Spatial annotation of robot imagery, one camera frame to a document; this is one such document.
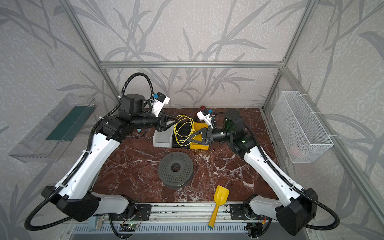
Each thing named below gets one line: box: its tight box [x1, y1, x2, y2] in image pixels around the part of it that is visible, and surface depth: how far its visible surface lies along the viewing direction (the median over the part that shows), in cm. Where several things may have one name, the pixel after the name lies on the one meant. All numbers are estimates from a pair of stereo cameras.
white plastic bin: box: [153, 125, 174, 148], surface depth 97 cm
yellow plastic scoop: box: [208, 185, 230, 229], surface depth 80 cm
